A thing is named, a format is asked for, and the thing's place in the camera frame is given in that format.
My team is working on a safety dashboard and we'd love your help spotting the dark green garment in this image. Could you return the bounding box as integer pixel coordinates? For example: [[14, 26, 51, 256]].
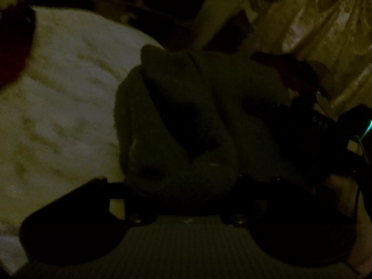
[[115, 44, 320, 211]]

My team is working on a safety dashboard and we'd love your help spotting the pale wooden post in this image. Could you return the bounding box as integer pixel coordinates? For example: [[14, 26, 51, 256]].
[[192, 0, 257, 50]]

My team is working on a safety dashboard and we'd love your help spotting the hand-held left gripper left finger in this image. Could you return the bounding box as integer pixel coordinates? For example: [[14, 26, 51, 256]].
[[70, 177, 152, 226]]

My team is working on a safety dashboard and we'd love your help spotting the dark red cloth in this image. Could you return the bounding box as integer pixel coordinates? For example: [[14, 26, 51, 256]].
[[0, 3, 37, 89]]

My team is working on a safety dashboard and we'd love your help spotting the gold patterned curtain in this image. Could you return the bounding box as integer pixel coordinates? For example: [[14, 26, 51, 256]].
[[247, 0, 372, 115]]

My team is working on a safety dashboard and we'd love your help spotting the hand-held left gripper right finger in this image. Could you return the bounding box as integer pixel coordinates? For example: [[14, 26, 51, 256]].
[[223, 175, 304, 226]]

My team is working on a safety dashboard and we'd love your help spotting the dark brown cloth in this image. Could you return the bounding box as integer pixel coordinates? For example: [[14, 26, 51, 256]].
[[251, 52, 322, 91]]

